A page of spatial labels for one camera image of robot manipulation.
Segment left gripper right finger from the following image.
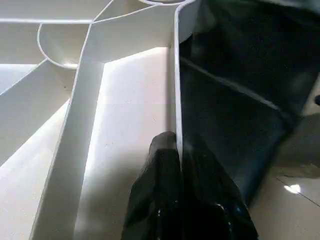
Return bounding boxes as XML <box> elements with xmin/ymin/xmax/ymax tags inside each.
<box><xmin>180</xmin><ymin>135</ymin><xmax>260</xmax><ymax>240</ymax></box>

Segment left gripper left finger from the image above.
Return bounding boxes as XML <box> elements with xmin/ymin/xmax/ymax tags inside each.
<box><xmin>121</xmin><ymin>131</ymin><xmax>182</xmax><ymax>240</ymax></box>

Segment white plastic table top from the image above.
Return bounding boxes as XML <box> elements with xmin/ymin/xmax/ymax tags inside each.
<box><xmin>0</xmin><ymin>0</ymin><xmax>202</xmax><ymax>240</ymax></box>

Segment black mat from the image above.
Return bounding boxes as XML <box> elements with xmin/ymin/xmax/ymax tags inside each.
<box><xmin>177</xmin><ymin>0</ymin><xmax>320</xmax><ymax>207</ymax></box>

